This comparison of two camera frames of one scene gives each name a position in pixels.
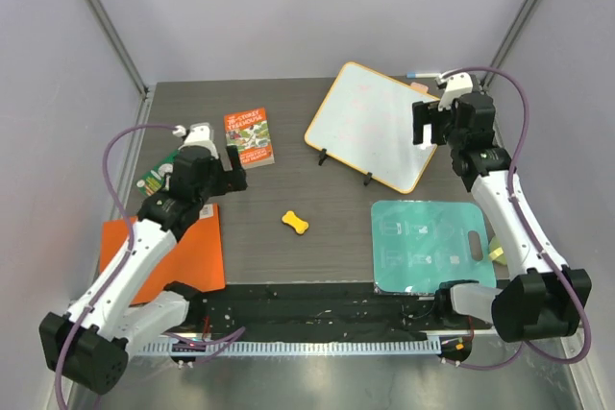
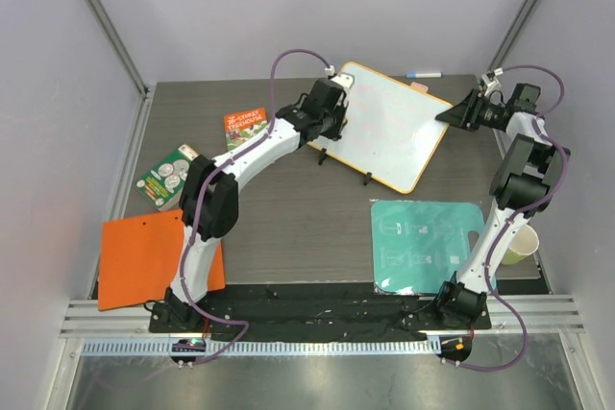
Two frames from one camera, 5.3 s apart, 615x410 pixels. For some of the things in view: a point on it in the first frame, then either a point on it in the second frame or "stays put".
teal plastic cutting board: [418, 245] stays put
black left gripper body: [215, 184] -> [333, 122]
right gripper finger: [422, 114] -> [463, 113]
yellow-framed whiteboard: [365, 122] stays put
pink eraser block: [419, 86] stays put
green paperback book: [159, 179] stays put
